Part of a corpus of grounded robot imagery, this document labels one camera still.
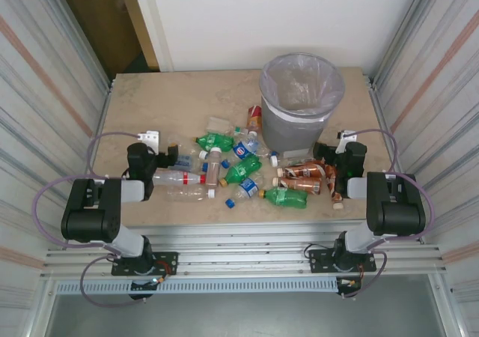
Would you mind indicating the crushed clear bottle blue label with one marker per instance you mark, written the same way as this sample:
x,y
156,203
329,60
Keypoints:
x,y
185,161

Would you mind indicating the brown label drink bottle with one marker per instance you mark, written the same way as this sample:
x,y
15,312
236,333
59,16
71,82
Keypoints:
x,y
299,184
303,170
332,187

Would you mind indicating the clear bottle red label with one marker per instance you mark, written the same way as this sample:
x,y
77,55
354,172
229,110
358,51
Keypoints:
x,y
187,178

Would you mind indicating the pink-brown drink bottle white cap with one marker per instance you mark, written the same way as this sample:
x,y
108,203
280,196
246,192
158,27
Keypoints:
x,y
213,168

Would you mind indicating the green plastic soda bottle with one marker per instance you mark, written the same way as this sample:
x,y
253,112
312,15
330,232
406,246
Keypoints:
x,y
215,141
241,169
286,198

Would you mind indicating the clear bottle Pepsi blue label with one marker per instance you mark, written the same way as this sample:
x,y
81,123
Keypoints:
x,y
241,150

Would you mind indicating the clear water bottle blue label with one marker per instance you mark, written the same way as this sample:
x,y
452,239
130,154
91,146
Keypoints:
x,y
249,188

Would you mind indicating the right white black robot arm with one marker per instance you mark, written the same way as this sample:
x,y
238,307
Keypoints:
x,y
396,209

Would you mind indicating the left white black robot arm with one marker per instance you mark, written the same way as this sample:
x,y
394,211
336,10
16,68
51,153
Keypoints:
x,y
86,217

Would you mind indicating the grey mesh waste bin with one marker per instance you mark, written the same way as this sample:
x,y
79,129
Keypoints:
x,y
288,135

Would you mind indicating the clear plastic bin liner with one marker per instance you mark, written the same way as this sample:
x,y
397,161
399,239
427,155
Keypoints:
x,y
299,86

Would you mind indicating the yellow power connector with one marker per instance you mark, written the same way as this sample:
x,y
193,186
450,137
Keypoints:
x,y
160,279
350,282

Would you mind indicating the brown wooden door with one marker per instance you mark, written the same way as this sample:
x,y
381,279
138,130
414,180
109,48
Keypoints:
x,y
93,15

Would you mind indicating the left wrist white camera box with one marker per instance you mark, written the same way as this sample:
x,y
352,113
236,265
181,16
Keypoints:
x,y
151,138

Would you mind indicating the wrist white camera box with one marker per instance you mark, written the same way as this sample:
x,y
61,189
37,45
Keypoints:
x,y
348,135
151,138

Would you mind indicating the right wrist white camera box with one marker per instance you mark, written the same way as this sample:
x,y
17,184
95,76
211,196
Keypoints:
x,y
348,135

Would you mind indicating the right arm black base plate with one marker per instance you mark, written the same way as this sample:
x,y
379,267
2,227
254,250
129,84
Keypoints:
x,y
322,258

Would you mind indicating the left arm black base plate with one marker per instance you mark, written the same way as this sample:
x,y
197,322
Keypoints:
x,y
168,262

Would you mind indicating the aluminium frame rails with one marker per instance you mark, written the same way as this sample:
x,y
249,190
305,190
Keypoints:
x,y
243,239

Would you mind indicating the white door frame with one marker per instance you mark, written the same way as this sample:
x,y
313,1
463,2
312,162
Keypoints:
x,y
151,15

